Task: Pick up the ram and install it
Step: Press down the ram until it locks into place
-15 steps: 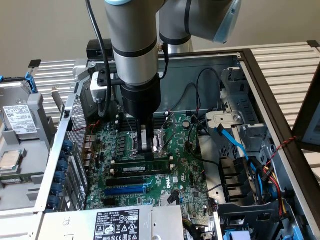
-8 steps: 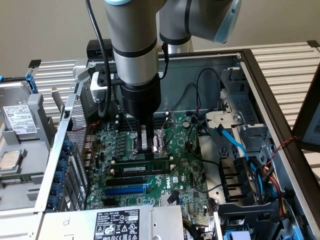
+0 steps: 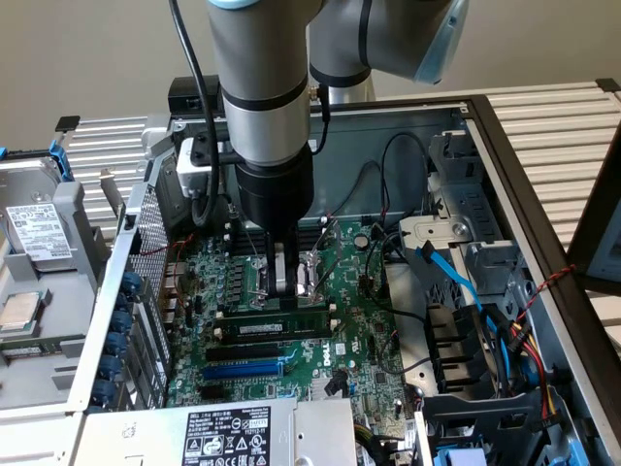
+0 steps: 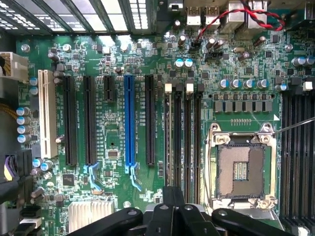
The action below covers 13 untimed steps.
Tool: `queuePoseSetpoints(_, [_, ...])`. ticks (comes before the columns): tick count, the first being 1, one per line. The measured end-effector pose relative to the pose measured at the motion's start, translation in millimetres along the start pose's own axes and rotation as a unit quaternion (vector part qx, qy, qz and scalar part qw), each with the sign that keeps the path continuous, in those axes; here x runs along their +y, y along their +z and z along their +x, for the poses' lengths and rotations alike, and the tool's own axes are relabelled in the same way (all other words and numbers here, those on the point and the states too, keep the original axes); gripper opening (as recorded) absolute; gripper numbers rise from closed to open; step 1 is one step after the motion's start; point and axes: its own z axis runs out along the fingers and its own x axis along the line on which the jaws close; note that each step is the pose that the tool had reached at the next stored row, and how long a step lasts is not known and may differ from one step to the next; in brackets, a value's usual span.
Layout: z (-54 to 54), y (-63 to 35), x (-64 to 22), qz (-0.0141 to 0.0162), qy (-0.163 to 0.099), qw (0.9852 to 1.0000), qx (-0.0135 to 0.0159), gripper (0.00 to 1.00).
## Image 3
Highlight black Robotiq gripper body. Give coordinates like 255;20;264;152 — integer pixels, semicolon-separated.
235;148;314;243

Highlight green RAM stick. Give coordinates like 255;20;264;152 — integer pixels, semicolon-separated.
214;312;335;342
0;344;55;355

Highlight metal socket cover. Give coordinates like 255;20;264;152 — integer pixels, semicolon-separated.
297;218;342;303

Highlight CPU socket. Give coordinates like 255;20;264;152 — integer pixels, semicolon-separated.
246;252;321;308

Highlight green Dell motherboard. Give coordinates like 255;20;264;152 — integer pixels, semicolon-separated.
167;220;423;414

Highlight long black expansion slot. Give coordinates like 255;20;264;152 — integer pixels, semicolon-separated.
205;342;283;364

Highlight blue expansion slot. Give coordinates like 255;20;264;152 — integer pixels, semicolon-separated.
200;359;286;383

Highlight metal rear port block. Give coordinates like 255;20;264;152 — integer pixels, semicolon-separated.
158;260;189;325

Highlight black box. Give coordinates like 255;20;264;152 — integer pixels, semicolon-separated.
168;76;225;117

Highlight metal disk bay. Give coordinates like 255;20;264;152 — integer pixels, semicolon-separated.
397;128;533;316

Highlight open metal PC case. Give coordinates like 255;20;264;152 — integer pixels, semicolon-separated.
65;94;621;466

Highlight black plastic fan shroud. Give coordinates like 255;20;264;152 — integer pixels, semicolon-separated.
424;303;511;397

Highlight blue disk caddy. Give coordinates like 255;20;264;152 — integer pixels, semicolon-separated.
0;140;74;184

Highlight silver power supply with label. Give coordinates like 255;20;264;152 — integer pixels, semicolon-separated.
72;397;359;466

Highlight gray parts rack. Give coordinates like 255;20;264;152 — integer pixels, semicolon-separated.
0;154;114;405

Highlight silver hard disk white label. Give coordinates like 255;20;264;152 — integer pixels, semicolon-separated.
0;157;80;266

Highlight silver CPU chip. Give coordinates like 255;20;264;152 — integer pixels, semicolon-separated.
0;292;44;337

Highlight black framed panel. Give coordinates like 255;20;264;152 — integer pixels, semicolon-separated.
565;129;621;293

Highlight short black curled wire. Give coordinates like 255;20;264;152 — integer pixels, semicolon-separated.
213;192;240;222

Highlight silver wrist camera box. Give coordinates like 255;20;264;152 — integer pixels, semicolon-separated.
176;135;244;198

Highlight black cable with gold connector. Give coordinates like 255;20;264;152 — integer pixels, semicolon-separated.
309;83;334;155

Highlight thin black arched wire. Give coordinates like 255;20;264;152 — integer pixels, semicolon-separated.
334;159;384;217

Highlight black looped wire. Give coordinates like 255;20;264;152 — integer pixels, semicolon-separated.
379;131;434;229

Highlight thick black camera cable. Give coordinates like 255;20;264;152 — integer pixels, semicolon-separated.
168;0;229;230

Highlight thin red wire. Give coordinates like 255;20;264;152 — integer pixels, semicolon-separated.
130;234;196;259

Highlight light blue flat wire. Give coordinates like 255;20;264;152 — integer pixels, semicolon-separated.
414;240;518;384

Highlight yellow black power wires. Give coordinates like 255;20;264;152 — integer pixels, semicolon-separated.
353;420;409;458

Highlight black plastic bay frame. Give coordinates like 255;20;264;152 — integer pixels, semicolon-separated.
419;387;560;466

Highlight red yellow black wire bundle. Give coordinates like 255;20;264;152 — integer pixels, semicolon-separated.
494;313;562;431

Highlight red black twisted wire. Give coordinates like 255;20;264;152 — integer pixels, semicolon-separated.
513;264;578;326

